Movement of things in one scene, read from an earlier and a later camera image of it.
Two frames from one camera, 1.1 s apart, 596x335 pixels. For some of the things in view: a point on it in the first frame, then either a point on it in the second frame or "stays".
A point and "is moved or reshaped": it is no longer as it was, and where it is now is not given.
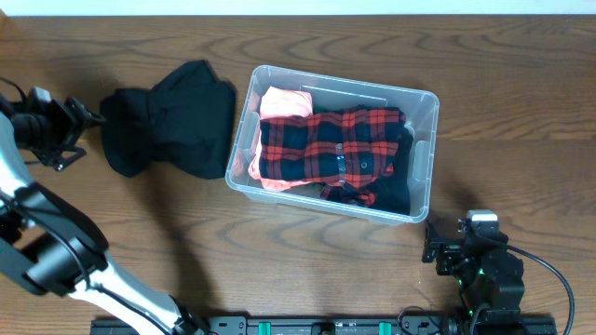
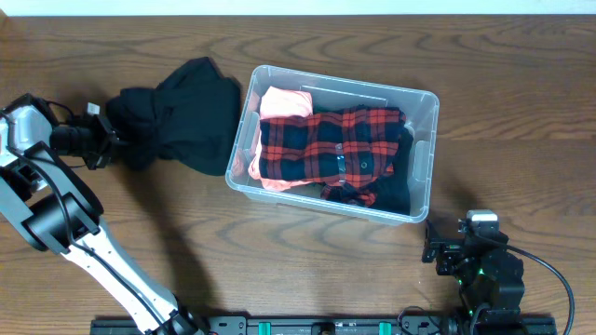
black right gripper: [452, 248] stays
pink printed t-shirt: [277, 101] stays
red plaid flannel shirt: [349, 149] stays
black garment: [182, 125] is moved or reshaped
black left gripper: [68, 127] to [106, 140]
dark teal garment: [392, 193] stays
